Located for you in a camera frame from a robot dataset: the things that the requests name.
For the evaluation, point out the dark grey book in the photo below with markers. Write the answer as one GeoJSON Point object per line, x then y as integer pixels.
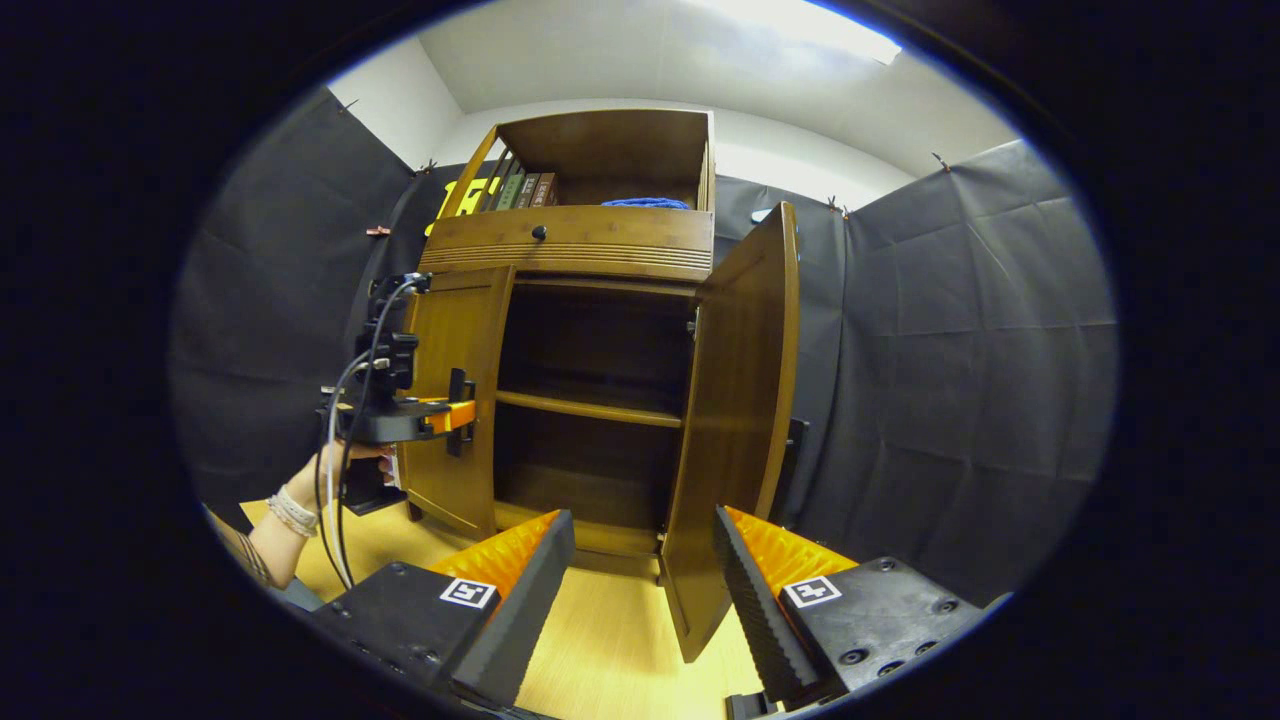
{"type": "Point", "coordinates": [527, 192]}

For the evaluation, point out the green book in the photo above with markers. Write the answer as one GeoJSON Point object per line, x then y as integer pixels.
{"type": "Point", "coordinates": [510, 193]}

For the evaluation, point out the wooden double-door shoe cabinet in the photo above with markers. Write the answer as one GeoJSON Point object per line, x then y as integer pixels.
{"type": "Point", "coordinates": [610, 150]}

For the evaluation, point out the brown book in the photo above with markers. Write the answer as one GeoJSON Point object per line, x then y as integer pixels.
{"type": "Point", "coordinates": [545, 190]}

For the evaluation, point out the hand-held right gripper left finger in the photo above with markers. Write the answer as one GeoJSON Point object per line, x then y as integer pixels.
{"type": "Point", "coordinates": [525, 610]}

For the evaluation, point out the wooden drawer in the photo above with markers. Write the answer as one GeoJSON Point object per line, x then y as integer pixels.
{"type": "Point", "coordinates": [620, 235]}

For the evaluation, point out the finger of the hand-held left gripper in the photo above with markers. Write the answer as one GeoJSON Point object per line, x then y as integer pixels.
{"type": "Point", "coordinates": [455, 415]}

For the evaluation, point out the wooden shoe cabinet door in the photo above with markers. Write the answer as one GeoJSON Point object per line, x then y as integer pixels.
{"type": "Point", "coordinates": [730, 400]}
{"type": "Point", "coordinates": [450, 330]}

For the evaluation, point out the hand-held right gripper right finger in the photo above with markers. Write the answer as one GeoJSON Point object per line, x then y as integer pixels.
{"type": "Point", "coordinates": [760, 610]}

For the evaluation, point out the wooden cabinet shelf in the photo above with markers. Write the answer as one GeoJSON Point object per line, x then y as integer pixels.
{"type": "Point", "coordinates": [590, 408]}

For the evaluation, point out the black backdrop cloth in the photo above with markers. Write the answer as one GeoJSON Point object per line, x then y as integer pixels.
{"type": "Point", "coordinates": [950, 400]}

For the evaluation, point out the blue cloth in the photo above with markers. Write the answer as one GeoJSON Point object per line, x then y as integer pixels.
{"type": "Point", "coordinates": [645, 203]}

